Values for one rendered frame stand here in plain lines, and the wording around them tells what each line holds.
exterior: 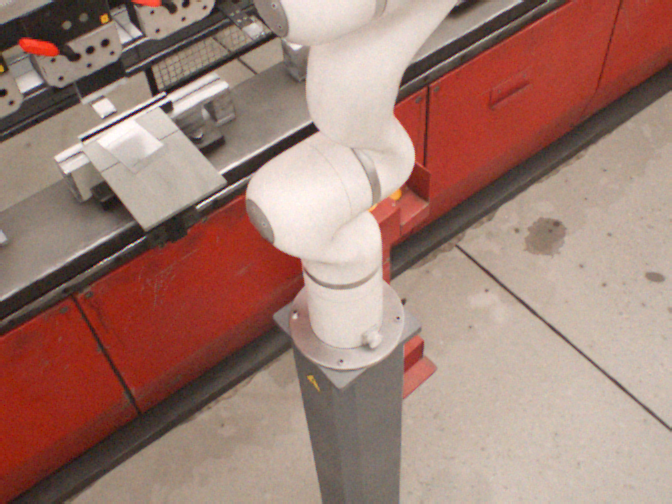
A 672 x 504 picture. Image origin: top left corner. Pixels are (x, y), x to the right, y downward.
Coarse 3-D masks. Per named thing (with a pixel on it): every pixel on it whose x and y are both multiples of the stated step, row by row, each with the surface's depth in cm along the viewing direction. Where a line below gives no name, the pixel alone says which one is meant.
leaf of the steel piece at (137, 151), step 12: (132, 132) 164; (144, 132) 164; (120, 144) 162; (132, 144) 162; (144, 144) 162; (156, 144) 162; (120, 156) 160; (132, 156) 160; (144, 156) 160; (156, 156) 159; (132, 168) 158
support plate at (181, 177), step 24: (144, 120) 166; (168, 120) 166; (96, 144) 163; (168, 144) 162; (192, 144) 161; (96, 168) 160; (120, 168) 159; (144, 168) 158; (168, 168) 158; (192, 168) 158; (120, 192) 155; (144, 192) 155; (168, 192) 154; (192, 192) 154; (144, 216) 151; (168, 216) 151
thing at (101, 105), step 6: (30, 60) 177; (42, 78) 177; (48, 84) 174; (72, 84) 176; (54, 90) 174; (60, 90) 175; (102, 96) 171; (90, 102) 170; (96, 102) 170; (102, 102) 170; (108, 102) 169; (96, 108) 169; (102, 108) 168; (108, 108) 168; (114, 108) 168; (102, 114) 167; (108, 114) 168
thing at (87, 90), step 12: (120, 60) 156; (96, 72) 154; (108, 72) 156; (120, 72) 158; (84, 84) 154; (96, 84) 156; (108, 84) 158; (120, 84) 161; (84, 96) 156; (96, 96) 159
